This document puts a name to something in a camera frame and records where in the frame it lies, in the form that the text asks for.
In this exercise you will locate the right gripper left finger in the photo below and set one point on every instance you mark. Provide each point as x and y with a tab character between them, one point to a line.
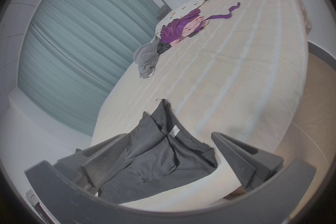
78	165

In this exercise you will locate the grey bedside table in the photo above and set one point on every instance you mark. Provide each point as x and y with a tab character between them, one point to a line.
164	11

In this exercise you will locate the grey garment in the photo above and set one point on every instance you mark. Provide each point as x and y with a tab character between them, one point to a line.
147	56

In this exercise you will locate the black T-shirt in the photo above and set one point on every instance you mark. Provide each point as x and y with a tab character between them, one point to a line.
168	157

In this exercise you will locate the pile of clothes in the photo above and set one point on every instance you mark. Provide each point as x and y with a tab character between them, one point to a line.
181	27

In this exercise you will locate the white printed pillow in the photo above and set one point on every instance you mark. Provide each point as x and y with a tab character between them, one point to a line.
181	9

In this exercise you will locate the bed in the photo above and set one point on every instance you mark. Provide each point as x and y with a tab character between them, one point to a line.
236	73

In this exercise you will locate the blue-green curtain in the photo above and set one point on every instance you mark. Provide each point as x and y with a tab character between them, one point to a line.
99	7
60	81

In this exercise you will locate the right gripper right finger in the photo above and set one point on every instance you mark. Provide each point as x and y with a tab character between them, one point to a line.
246	162

